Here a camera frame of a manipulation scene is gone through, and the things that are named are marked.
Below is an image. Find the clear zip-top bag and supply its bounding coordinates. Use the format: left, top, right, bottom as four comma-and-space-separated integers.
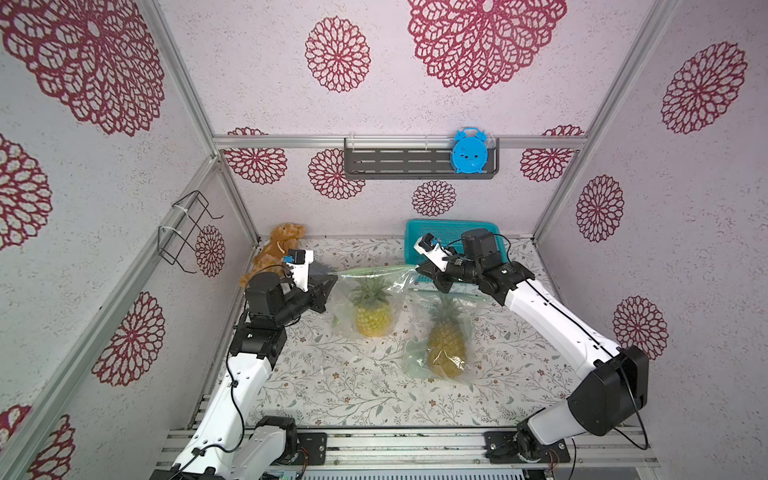
327, 265, 416, 339
403, 290, 487, 384

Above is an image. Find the yellow pineapple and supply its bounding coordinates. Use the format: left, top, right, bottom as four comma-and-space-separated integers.
349, 277, 393, 337

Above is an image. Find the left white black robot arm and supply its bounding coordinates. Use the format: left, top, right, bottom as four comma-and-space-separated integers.
151, 272, 338, 479

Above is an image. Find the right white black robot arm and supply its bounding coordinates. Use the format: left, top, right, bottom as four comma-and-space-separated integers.
414, 228, 649, 463

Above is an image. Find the brownish pineapple in bag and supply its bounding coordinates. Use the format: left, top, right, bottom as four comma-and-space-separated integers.
426, 296, 468, 379

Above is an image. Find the teal plastic basket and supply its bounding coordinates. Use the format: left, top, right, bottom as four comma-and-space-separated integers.
404, 219, 508, 265

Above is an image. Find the brown plush teddy bear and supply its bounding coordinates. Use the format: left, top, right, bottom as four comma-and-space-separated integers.
239, 222, 306, 289

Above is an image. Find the blue alarm clock toy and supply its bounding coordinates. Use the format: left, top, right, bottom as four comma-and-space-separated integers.
450, 127, 488, 174

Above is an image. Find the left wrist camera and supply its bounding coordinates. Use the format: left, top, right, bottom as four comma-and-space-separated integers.
283, 249, 314, 292

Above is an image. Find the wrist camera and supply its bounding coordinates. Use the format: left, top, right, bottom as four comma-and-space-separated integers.
283, 249, 314, 292
414, 233, 451, 272

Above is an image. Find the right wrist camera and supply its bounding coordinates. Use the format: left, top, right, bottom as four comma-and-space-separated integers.
414, 233, 451, 272

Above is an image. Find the black wire wall rack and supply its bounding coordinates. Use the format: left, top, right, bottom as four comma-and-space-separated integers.
156, 190, 223, 275

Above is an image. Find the grey wall shelf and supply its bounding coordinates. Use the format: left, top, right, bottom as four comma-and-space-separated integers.
343, 139, 500, 180

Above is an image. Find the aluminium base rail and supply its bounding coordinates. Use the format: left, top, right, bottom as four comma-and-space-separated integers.
154, 425, 661, 480

